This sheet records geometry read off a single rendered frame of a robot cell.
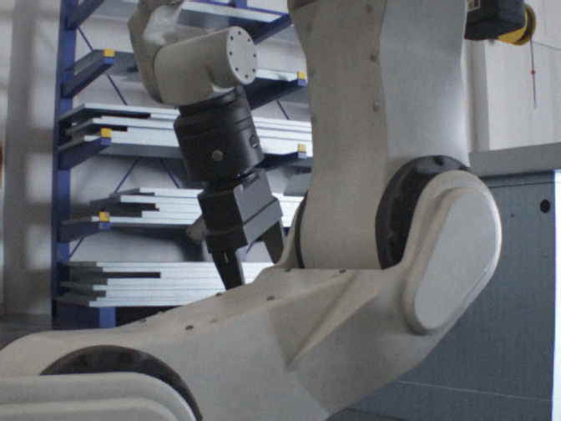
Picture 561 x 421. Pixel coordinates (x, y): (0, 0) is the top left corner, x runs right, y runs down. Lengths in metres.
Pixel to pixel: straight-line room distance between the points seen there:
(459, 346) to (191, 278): 3.49
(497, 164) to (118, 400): 1.43
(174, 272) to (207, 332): 4.70
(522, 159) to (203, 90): 1.04
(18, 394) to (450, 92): 0.48
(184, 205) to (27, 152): 1.36
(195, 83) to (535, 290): 1.11
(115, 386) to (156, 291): 4.66
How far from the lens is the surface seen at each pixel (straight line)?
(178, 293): 5.26
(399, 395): 2.15
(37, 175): 6.15
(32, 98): 6.21
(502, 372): 1.91
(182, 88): 0.92
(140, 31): 0.93
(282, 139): 5.93
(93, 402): 0.53
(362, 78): 0.75
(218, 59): 0.89
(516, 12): 1.18
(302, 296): 0.66
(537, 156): 1.80
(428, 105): 0.77
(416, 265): 0.68
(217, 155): 0.91
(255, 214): 0.95
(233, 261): 0.93
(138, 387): 0.55
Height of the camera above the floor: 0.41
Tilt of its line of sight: 3 degrees up
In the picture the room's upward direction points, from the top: straight up
